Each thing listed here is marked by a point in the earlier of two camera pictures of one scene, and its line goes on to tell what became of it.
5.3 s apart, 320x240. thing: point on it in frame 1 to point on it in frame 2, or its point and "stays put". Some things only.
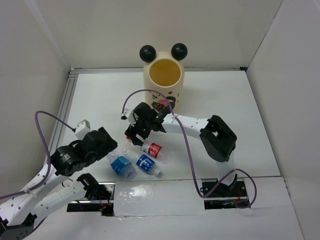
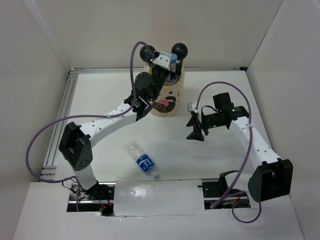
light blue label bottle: (122, 165) to (173, 78)
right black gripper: (131, 130) to (197, 134)
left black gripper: (110, 144) to (178, 68)
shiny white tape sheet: (157, 198) stays put
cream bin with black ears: (164, 71) stays put
